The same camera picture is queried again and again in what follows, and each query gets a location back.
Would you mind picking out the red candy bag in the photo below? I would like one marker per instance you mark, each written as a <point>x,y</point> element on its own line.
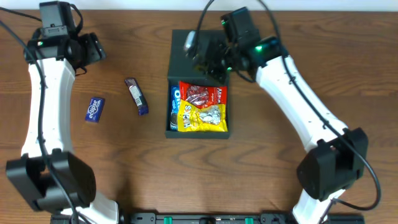
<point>203,96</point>

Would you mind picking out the yellow Hacks candy bag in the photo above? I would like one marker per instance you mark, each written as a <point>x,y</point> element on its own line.
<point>209,119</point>

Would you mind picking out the blue Eclipse mint box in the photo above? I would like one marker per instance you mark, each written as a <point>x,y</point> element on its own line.
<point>95,109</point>

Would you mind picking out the blue Oreo cookie pack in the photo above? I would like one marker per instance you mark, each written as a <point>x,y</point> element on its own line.
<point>175,97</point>

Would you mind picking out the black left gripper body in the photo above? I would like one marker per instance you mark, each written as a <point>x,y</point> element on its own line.
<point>94,47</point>

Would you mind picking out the dark blue chocolate bar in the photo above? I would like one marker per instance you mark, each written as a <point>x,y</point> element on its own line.
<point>137,96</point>

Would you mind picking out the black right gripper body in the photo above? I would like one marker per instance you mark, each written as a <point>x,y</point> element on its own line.
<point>208,58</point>

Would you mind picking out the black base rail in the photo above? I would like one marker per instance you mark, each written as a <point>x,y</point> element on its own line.
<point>264,218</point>

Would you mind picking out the dark green gift box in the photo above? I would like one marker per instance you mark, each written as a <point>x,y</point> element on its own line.
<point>181,69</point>

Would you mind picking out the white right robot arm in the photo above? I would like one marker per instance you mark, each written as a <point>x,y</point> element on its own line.
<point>335,154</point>

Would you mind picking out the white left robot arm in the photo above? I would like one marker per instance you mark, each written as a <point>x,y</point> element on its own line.
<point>48,175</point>

